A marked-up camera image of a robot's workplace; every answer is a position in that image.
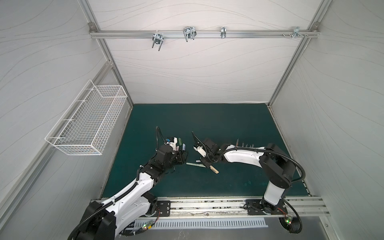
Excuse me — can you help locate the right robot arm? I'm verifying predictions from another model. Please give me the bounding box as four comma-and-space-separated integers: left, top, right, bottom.
194, 139, 306, 215

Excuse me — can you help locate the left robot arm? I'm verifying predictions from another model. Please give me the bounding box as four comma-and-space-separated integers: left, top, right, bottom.
68, 143, 188, 240

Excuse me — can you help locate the light green pen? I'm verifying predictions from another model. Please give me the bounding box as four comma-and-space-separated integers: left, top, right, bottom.
186, 163, 206, 168

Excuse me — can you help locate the green table mat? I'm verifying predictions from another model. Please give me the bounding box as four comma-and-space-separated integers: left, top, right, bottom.
101, 103, 310, 198

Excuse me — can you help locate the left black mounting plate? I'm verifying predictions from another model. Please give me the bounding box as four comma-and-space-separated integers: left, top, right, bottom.
145, 201, 171, 217

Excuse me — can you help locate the black mounting plate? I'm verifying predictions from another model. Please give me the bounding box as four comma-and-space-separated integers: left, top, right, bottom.
145, 201, 171, 217
243, 199, 288, 216

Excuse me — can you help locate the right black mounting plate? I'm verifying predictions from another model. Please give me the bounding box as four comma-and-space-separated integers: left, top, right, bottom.
243, 199, 288, 216

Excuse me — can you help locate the metal U-bolt clamp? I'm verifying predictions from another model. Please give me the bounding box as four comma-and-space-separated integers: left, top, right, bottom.
152, 33, 164, 51

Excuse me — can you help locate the metal U-bolt hook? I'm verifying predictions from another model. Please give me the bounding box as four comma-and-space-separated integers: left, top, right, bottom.
183, 26, 197, 42

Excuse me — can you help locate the aluminium crossbar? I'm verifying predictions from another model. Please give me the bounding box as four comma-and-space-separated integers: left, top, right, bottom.
90, 29, 321, 39

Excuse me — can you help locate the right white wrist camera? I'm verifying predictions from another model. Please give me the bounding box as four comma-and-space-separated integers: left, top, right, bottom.
194, 146, 207, 158

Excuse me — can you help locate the white slotted cable duct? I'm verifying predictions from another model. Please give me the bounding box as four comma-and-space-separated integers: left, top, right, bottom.
152, 218, 269, 230

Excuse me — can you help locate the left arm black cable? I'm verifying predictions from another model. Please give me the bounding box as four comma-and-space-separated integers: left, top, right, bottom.
119, 206, 161, 236

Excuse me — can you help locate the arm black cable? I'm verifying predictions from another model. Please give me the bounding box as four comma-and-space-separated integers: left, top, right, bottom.
119, 206, 161, 236
278, 197, 304, 234

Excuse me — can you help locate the white wire basket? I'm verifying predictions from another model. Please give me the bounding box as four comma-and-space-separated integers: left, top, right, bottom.
45, 80, 127, 156

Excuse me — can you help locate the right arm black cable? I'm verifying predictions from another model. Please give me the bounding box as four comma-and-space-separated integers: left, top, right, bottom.
278, 197, 304, 234

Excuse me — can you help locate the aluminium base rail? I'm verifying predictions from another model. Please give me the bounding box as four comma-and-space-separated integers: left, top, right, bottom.
158, 196, 331, 219

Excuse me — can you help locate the small metal bracket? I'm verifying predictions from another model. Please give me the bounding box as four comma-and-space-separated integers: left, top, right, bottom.
221, 27, 227, 39

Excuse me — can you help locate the metal hook bracket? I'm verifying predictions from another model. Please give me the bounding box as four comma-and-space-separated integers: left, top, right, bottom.
282, 27, 309, 40

